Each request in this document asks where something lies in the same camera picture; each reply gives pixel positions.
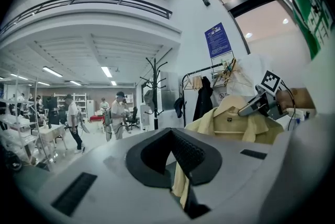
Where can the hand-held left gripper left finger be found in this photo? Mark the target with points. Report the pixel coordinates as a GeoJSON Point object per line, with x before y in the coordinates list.
{"type": "Point", "coordinates": [147, 165]}

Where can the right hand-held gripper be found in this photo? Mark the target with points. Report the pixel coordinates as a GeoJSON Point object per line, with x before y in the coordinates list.
{"type": "Point", "coordinates": [269, 106]}

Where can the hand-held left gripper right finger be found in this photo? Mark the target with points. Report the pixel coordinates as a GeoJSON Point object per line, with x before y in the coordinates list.
{"type": "Point", "coordinates": [199, 162]}

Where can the tan khaki fabric garment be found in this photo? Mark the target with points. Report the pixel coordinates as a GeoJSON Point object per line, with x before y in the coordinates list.
{"type": "Point", "coordinates": [204, 123]}

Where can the person's right forearm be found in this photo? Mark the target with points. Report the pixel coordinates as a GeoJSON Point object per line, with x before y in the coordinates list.
{"type": "Point", "coordinates": [301, 98]}

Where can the small white cabinet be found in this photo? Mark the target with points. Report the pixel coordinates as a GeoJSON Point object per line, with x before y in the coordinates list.
{"type": "Point", "coordinates": [145, 118]}

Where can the black office chair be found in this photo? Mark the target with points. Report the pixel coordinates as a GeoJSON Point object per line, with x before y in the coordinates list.
{"type": "Point", "coordinates": [134, 115]}

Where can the black cap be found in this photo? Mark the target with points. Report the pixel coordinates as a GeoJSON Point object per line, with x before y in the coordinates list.
{"type": "Point", "coordinates": [178, 106]}

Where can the black hanging jacket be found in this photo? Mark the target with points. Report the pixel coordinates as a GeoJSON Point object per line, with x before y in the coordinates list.
{"type": "Point", "coordinates": [204, 100]}

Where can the grey hat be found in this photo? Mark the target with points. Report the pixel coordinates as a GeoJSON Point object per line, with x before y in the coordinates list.
{"type": "Point", "coordinates": [149, 100]}

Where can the black coat rack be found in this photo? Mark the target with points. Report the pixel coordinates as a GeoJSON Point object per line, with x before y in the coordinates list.
{"type": "Point", "coordinates": [155, 92]}

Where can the round recessed ceiling light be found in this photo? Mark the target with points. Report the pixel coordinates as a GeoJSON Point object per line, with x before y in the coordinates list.
{"type": "Point", "coordinates": [285, 21]}
{"type": "Point", "coordinates": [248, 35]}

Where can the stack of wooden hangers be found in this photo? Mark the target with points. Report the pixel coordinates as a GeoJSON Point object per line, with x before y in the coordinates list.
{"type": "Point", "coordinates": [195, 83]}

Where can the white fridge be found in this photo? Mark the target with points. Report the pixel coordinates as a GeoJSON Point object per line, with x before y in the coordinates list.
{"type": "Point", "coordinates": [90, 109]}

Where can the table with white tablecloth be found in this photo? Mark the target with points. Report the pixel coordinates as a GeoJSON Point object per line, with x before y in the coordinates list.
{"type": "Point", "coordinates": [51, 131]}

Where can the white metal shelving rack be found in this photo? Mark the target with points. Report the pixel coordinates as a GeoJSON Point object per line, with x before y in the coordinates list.
{"type": "Point", "coordinates": [15, 123]}

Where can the black balcony railing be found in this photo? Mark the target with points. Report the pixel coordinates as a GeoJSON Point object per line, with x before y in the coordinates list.
{"type": "Point", "coordinates": [121, 0]}

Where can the white wall notice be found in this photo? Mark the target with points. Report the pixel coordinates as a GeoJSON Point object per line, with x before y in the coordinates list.
{"type": "Point", "coordinates": [222, 56]}

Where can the black clothes rail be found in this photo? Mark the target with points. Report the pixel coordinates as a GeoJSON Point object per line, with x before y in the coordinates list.
{"type": "Point", "coordinates": [209, 68]}

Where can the blue wall poster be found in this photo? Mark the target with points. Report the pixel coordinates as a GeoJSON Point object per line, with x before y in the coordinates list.
{"type": "Point", "coordinates": [217, 39]}

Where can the white back wall shelves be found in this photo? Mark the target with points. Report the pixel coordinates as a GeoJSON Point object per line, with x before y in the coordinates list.
{"type": "Point", "coordinates": [78, 102]}

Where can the black wall speaker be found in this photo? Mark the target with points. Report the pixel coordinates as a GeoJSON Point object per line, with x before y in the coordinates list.
{"type": "Point", "coordinates": [206, 1]}

